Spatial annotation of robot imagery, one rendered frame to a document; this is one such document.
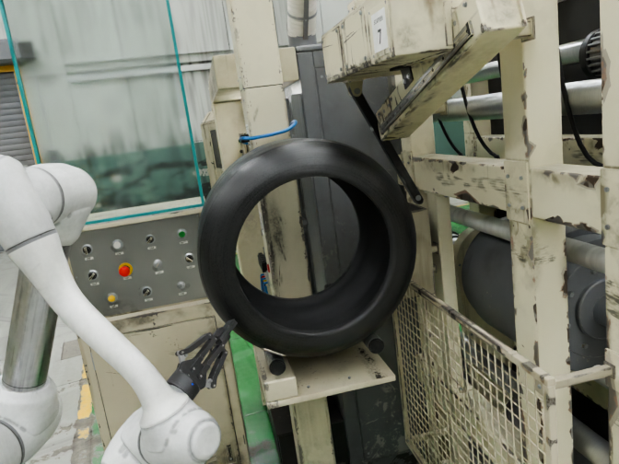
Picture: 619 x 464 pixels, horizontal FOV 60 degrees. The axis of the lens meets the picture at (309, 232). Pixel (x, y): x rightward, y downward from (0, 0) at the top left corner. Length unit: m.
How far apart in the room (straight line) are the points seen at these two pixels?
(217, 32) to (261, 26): 9.33
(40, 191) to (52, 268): 0.16
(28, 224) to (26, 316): 0.32
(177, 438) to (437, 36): 0.94
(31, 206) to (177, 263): 1.04
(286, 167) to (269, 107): 0.43
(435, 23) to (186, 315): 1.42
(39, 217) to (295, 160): 0.59
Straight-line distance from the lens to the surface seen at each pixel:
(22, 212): 1.16
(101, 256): 2.15
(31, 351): 1.45
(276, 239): 1.75
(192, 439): 1.05
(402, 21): 1.18
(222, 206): 1.34
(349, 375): 1.60
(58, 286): 1.17
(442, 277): 1.90
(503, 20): 1.16
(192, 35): 10.97
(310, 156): 1.34
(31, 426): 1.52
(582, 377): 1.21
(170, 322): 2.15
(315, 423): 2.01
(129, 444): 1.20
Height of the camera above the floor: 1.53
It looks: 12 degrees down
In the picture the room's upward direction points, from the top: 8 degrees counter-clockwise
